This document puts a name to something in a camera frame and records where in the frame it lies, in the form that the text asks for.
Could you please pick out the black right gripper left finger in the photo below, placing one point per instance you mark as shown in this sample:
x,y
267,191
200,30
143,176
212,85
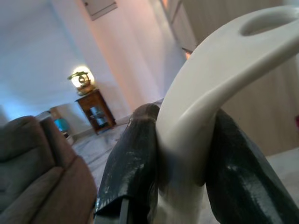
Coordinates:
x,y
130,168

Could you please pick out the brown fabric sofa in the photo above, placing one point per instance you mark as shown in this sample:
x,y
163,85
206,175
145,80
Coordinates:
x,y
23,175

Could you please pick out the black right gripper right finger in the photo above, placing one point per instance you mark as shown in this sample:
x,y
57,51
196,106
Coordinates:
x,y
238,182

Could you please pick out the dark wooden side table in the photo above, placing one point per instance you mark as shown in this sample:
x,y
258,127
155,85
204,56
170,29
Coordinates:
x,y
93,105

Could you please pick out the white wall panel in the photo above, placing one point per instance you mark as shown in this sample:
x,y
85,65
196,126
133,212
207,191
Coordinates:
x,y
100,7

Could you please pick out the round glowing table ornament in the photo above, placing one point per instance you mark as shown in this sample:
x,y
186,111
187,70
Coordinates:
x,y
81,79

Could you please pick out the blue box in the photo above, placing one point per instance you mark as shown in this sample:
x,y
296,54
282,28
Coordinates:
x,y
61,124

